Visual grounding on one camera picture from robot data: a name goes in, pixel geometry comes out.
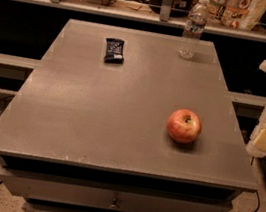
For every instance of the clear plastic water bottle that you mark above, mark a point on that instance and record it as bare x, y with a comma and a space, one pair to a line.
193, 29

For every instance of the colourful food bag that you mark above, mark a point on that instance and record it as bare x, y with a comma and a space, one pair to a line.
236, 14

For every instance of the red apple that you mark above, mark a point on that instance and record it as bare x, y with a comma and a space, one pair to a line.
184, 126

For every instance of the dark blue snack packet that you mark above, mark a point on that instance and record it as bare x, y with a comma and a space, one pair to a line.
114, 51

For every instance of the metal drawer knob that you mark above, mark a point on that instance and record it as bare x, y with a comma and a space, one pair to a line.
113, 205

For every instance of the grey drawer cabinet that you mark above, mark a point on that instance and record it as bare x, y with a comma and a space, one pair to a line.
82, 133

